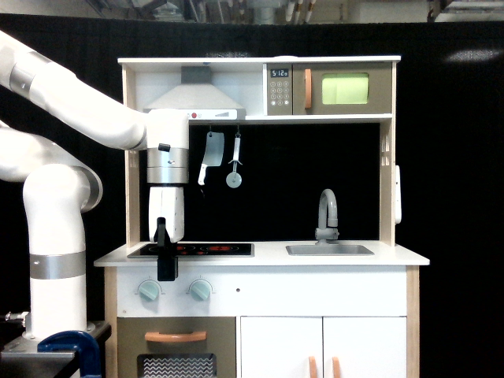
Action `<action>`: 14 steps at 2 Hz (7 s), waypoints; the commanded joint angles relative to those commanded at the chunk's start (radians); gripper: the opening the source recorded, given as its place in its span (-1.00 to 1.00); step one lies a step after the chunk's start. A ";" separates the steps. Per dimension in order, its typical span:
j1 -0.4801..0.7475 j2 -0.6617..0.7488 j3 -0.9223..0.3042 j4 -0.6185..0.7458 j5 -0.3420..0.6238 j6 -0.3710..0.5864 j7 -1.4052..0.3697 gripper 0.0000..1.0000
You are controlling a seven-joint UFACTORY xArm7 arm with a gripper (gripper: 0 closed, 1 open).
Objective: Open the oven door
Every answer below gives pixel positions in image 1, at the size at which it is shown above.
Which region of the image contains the right orange cabinet handle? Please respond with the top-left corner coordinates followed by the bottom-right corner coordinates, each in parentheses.
top-left (332, 357), bottom-right (341, 378)

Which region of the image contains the toy pizza cutter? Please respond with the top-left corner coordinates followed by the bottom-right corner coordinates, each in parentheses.
top-left (226, 133), bottom-right (242, 189)

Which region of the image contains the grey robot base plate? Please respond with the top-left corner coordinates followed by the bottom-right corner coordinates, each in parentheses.
top-left (1, 321), bottom-right (112, 360)

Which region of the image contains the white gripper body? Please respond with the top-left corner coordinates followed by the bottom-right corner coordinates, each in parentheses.
top-left (148, 186), bottom-right (184, 243)

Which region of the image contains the grey lower oven door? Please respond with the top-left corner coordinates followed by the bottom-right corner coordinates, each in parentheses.
top-left (117, 317), bottom-right (237, 377)

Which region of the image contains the black toy stovetop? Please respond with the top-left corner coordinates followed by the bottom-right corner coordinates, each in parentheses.
top-left (128, 242), bottom-right (254, 258)

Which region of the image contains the grey toy faucet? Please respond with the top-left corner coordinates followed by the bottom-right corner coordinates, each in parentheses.
top-left (315, 189), bottom-right (339, 244)

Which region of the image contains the right white cabinet door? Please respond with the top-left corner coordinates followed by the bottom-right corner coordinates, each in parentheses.
top-left (323, 317), bottom-right (406, 377)

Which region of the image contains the mint stove knob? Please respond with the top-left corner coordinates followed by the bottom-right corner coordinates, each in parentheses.
top-left (189, 279), bottom-right (213, 302)
top-left (138, 280), bottom-right (161, 302)

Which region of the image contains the toy cleaver knife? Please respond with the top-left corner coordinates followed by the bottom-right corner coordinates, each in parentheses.
top-left (198, 132), bottom-right (224, 186)

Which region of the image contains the grey microwave door green window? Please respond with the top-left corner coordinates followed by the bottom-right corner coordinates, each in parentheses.
top-left (292, 62), bottom-right (392, 115)

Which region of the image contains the grey toy sink basin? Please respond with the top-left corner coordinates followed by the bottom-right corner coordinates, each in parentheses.
top-left (286, 244), bottom-right (374, 257)

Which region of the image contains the white side-mounted toy phone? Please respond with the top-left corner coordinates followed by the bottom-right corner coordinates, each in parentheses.
top-left (395, 165), bottom-right (402, 224)

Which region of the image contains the white cabinet door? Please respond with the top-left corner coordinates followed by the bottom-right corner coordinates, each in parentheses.
top-left (240, 317), bottom-right (323, 377)
top-left (323, 317), bottom-right (406, 377)

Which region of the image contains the right mint stove knob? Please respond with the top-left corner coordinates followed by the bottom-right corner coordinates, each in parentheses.
top-left (189, 279), bottom-right (213, 302)

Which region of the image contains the orange cabinet handle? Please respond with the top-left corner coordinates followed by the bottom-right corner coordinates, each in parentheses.
top-left (309, 356), bottom-right (317, 378)
top-left (332, 357), bottom-right (341, 378)

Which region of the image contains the left white cabinet door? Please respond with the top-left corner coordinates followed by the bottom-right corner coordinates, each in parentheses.
top-left (240, 317), bottom-right (323, 377)

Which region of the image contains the white range hood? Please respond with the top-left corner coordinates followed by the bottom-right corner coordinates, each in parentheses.
top-left (144, 66), bottom-right (246, 120)

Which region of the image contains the left mint stove knob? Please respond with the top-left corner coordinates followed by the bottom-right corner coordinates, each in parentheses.
top-left (138, 280), bottom-right (161, 302)

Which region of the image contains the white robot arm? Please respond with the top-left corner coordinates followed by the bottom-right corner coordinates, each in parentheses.
top-left (1, 34), bottom-right (189, 339)

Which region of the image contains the left orange cabinet handle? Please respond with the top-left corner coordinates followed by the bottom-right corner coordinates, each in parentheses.
top-left (309, 356), bottom-right (317, 378)

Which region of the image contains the blue clamp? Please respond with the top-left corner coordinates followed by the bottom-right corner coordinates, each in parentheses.
top-left (37, 331), bottom-right (102, 378)

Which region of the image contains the white wooden toy kitchen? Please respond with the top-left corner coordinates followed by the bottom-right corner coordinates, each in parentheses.
top-left (97, 56), bottom-right (428, 377)

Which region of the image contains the orange lower oven handle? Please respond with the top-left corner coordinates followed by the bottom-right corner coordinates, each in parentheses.
top-left (144, 331), bottom-right (207, 343)

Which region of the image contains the grey microwave keypad panel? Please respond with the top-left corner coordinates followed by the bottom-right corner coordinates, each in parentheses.
top-left (266, 63), bottom-right (292, 116)

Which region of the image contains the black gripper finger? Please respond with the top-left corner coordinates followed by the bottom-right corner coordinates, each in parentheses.
top-left (154, 217), bottom-right (171, 280)
top-left (169, 243), bottom-right (178, 280)

